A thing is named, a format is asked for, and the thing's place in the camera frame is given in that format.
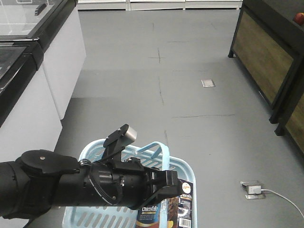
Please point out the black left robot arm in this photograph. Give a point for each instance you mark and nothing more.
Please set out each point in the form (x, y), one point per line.
(39, 180)

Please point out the Chocofello cookie box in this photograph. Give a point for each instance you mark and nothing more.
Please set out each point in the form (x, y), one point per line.
(178, 211)

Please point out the white power adapter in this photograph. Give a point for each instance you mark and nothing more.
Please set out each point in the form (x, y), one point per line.
(254, 189)

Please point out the light blue plastic basket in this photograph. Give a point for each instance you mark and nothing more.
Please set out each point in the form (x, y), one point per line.
(155, 154)

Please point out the white shelf base far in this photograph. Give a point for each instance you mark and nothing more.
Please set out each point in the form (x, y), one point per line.
(138, 5)

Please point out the wooden black-framed display stand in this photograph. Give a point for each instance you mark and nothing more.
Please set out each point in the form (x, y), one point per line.
(270, 45)

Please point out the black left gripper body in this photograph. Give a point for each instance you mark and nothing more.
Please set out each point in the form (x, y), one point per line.
(130, 184)

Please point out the near white chest freezer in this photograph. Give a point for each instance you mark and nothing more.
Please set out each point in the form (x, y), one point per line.
(28, 115)

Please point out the open floor socket box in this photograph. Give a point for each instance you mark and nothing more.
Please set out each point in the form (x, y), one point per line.
(252, 197)

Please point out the red apple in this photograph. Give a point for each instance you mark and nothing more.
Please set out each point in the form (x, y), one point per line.
(299, 18)

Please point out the far white chest freezer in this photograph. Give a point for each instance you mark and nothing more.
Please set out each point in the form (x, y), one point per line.
(54, 25)

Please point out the white chest freezer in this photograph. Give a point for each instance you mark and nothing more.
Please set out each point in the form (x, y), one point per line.
(28, 115)
(54, 25)

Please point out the steel floor plate centre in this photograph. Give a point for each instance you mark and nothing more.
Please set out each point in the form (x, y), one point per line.
(207, 83)

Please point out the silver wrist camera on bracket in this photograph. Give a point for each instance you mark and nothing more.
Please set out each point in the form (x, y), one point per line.
(117, 141)

